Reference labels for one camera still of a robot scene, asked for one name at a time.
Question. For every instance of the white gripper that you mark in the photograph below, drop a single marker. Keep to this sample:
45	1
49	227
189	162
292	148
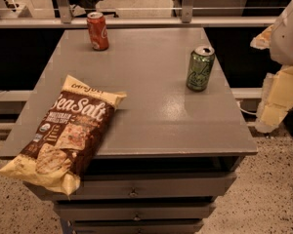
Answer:
288	39

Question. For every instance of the red coke can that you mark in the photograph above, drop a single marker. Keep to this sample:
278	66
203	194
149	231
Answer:
97	31

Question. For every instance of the green soda can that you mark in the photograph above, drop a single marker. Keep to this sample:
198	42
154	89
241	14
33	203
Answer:
199	68

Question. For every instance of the grey drawer cabinet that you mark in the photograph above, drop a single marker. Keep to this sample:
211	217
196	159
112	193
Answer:
169	152

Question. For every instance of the sea salt chips bag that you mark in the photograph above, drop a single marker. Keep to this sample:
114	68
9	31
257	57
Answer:
67	138

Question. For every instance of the grey metal railing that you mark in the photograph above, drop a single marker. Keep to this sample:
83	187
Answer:
142	13

